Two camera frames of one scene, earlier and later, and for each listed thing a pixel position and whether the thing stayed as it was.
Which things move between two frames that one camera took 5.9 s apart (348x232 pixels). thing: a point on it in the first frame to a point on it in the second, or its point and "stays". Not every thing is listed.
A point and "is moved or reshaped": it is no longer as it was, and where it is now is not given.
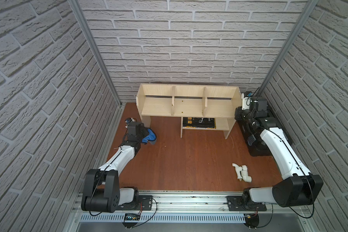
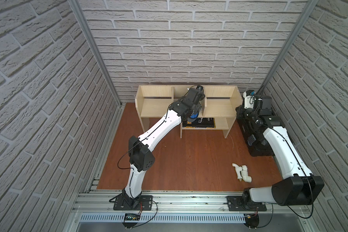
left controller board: x=131 y=216 stays
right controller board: x=252 y=220 stays
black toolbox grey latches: x=257 y=145 stays
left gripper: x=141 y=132 to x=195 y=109
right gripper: x=239 y=110 stays
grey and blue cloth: x=152 y=137 is moved or reshaped
